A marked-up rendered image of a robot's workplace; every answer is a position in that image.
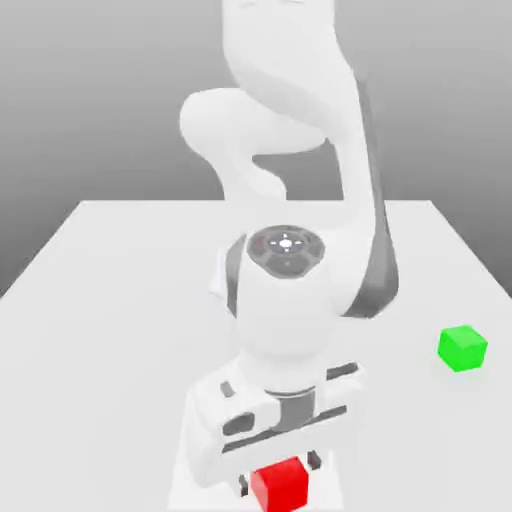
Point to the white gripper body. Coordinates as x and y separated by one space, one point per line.
224 462

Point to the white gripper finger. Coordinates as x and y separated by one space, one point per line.
314 460
243 486

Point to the small red cube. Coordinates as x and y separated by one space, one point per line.
280 486

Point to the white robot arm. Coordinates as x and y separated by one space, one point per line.
280 312

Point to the small green cube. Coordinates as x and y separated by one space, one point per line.
462 348

